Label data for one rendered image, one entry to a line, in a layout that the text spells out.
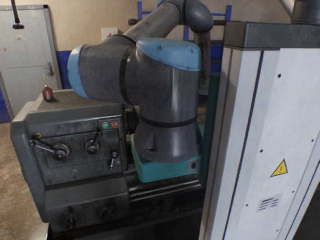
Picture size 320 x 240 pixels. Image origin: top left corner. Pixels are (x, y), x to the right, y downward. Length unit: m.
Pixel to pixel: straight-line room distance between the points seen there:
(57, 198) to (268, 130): 1.28
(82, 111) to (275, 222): 1.06
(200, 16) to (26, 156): 1.21
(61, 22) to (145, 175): 4.09
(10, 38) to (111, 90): 4.15
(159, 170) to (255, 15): 5.45
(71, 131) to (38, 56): 3.33
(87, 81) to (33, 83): 4.13
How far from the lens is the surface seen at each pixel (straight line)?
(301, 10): 0.48
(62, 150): 1.28
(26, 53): 4.56
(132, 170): 1.52
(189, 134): 0.50
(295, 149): 0.58
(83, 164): 1.41
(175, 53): 0.43
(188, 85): 0.45
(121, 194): 1.43
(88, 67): 0.53
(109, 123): 1.24
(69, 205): 1.46
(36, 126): 1.31
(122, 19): 4.46
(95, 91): 0.54
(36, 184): 1.53
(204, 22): 1.05
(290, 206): 0.74
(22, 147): 1.39
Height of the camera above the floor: 1.77
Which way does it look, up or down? 25 degrees down
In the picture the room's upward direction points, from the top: straight up
